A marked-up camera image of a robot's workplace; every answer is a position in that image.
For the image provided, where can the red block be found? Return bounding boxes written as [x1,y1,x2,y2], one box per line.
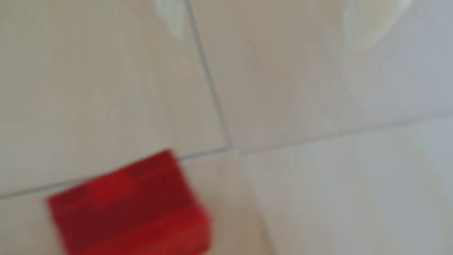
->
[46,149,212,255]

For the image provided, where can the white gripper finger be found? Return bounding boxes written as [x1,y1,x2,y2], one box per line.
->
[341,0,413,51]
[154,0,187,39]

